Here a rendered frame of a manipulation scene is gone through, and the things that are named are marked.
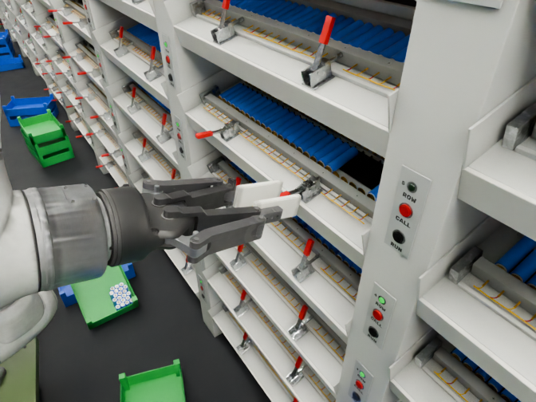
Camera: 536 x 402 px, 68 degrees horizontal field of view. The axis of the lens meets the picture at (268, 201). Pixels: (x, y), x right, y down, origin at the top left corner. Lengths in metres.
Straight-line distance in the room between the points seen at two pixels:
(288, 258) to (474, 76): 0.56
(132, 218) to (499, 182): 0.35
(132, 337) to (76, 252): 1.36
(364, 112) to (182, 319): 1.34
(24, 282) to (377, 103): 0.43
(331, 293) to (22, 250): 0.58
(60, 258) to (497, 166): 0.41
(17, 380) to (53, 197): 1.13
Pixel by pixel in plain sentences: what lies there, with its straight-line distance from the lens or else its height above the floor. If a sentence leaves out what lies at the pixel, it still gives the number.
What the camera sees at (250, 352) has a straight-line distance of 1.44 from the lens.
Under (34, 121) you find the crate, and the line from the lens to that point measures 3.10.
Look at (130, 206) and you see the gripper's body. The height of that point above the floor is 1.13.
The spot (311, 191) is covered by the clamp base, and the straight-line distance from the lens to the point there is 0.69.
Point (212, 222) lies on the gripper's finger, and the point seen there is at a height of 1.08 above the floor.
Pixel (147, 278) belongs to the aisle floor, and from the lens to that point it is 1.90.
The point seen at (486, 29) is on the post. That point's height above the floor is 1.26.
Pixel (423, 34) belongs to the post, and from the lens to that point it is 0.45.
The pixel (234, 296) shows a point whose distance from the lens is 1.32.
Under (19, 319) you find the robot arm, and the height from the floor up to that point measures 0.46.
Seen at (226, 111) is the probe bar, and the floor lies 0.97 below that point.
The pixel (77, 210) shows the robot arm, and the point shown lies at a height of 1.14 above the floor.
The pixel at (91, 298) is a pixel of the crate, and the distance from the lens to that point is 1.83.
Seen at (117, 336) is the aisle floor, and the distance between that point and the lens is 1.74.
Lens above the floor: 1.35
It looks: 37 degrees down
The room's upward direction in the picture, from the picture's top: straight up
